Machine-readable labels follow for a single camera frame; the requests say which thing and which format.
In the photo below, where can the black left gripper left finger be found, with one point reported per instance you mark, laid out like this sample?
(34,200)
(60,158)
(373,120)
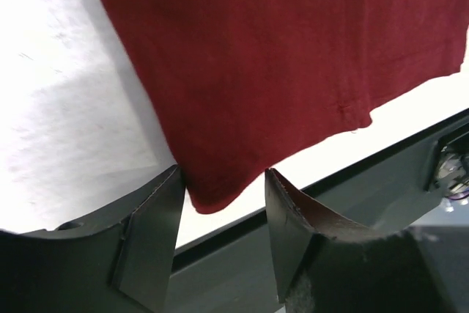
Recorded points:
(115,259)

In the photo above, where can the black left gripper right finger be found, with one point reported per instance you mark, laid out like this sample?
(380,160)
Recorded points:
(325,262)

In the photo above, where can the dark red t shirt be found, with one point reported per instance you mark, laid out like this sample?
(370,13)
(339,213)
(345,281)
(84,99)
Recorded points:
(240,85)

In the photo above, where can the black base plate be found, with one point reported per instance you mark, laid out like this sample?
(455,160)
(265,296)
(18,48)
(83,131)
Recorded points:
(231,270)

